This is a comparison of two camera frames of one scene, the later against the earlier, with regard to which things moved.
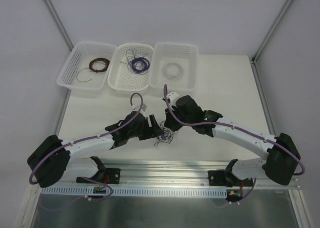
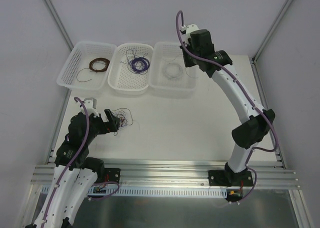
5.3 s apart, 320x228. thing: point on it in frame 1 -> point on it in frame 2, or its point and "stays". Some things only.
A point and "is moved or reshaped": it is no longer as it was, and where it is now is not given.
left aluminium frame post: [56, 18] stays
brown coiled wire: [107, 63] stays
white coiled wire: [172, 70] stays
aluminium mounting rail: [158, 173] stays
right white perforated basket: [174, 65] stays
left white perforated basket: [87, 67] stays
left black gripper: [150, 127] -> [108, 119]
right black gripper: [171, 119] -> [188, 61]
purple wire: [166, 134] is moved or reshaped
